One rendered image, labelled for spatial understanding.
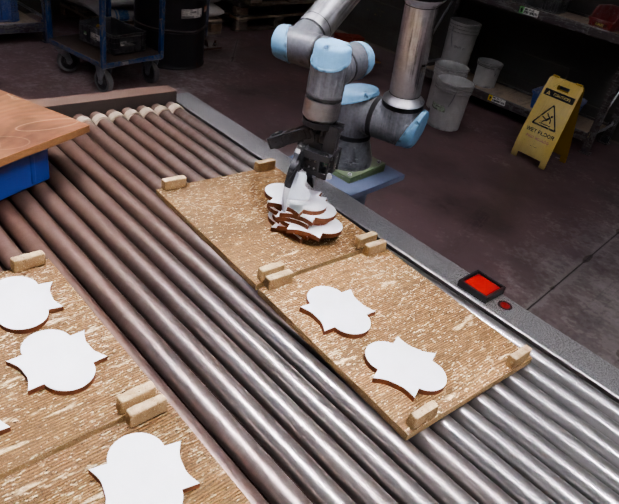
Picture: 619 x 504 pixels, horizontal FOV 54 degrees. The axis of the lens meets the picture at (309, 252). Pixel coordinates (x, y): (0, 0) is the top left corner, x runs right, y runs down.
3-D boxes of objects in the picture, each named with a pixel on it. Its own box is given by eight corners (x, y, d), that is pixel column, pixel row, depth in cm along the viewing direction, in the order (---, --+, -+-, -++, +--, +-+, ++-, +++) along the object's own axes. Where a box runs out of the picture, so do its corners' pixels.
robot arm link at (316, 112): (299, 96, 120) (315, 87, 127) (295, 118, 123) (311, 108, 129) (333, 108, 118) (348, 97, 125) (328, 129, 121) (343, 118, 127)
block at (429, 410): (429, 408, 99) (433, 397, 97) (437, 416, 98) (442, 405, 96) (404, 423, 95) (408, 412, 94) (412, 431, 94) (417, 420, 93)
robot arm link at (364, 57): (335, 31, 132) (310, 38, 123) (381, 44, 128) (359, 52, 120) (329, 67, 136) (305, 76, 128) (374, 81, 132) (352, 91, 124)
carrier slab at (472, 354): (381, 251, 139) (383, 245, 139) (530, 363, 115) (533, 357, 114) (256, 294, 119) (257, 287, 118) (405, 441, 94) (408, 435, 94)
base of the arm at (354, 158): (343, 143, 194) (347, 114, 188) (380, 162, 187) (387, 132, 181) (312, 156, 184) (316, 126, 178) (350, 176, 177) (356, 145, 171)
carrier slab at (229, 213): (273, 170, 164) (274, 165, 163) (378, 248, 140) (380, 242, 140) (155, 195, 143) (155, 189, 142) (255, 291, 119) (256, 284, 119)
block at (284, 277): (287, 278, 122) (289, 267, 121) (292, 283, 121) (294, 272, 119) (262, 286, 118) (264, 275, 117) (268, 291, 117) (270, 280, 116)
